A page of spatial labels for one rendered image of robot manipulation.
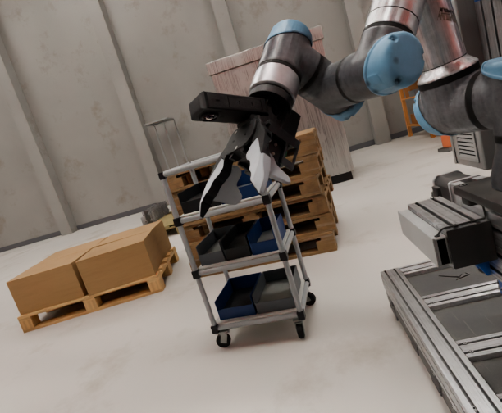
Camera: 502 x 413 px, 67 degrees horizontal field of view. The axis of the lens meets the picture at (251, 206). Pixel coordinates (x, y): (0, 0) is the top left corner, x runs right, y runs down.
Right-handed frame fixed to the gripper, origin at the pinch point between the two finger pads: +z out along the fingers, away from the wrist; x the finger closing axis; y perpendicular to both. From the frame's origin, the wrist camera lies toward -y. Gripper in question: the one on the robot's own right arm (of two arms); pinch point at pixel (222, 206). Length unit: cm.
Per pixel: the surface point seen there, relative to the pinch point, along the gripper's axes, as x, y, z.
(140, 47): 713, 10, -588
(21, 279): 336, 1, -8
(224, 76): 363, 108, -349
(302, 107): 309, 212, -340
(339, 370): 78, 112, 4
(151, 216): 528, 134, -173
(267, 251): 107, 81, -41
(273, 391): 95, 94, 19
